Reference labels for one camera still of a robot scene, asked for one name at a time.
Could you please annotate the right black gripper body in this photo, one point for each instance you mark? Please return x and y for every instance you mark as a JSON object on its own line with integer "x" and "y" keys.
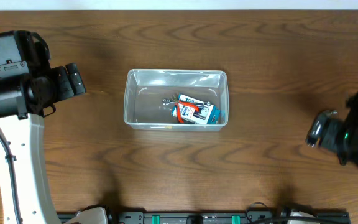
{"x": 333, "y": 139}

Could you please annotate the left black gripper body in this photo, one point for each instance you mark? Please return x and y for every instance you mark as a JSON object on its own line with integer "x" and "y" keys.
{"x": 60, "y": 89}

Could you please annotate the clear plastic container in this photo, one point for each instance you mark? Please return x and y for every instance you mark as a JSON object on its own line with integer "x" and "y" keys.
{"x": 146, "y": 88}

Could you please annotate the silver double-ended wrench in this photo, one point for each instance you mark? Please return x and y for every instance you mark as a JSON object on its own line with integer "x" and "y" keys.
{"x": 193, "y": 105}

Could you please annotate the red-handled pliers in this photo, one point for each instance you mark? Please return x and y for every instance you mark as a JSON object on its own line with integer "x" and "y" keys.
{"x": 185, "y": 114}

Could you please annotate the blue white cardboard box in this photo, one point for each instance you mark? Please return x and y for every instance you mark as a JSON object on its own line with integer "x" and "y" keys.
{"x": 208, "y": 115}

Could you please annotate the black yellow screwdriver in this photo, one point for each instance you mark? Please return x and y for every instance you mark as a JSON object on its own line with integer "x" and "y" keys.
{"x": 161, "y": 127}

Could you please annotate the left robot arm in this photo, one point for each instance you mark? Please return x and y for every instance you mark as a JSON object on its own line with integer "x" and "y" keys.
{"x": 29, "y": 85}

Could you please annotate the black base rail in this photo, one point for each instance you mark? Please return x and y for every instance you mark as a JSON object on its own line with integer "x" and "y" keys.
{"x": 206, "y": 218}

